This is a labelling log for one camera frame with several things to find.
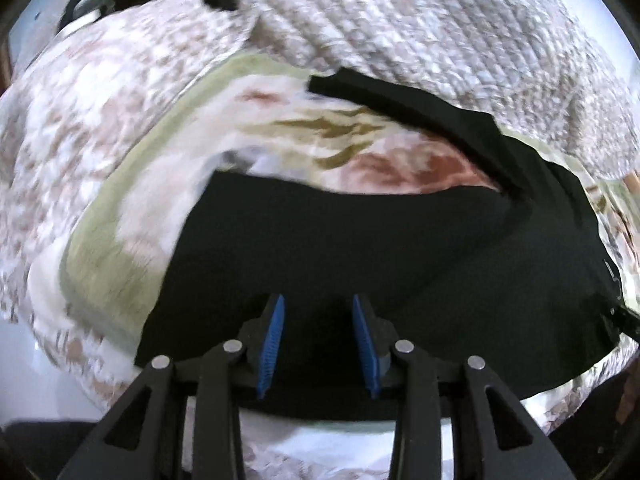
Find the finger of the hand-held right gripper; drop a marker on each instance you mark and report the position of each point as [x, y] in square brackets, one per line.
[624, 322]

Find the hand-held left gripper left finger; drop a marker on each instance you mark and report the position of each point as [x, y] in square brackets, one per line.
[270, 340]

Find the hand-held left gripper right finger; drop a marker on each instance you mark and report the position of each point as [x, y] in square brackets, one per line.
[365, 340]

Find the black pants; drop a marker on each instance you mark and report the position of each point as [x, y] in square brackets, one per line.
[350, 245]

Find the floral fleece blanket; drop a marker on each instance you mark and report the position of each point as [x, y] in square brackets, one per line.
[150, 210]

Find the quilted patterned bedspread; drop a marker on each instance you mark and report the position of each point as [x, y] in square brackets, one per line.
[410, 25]

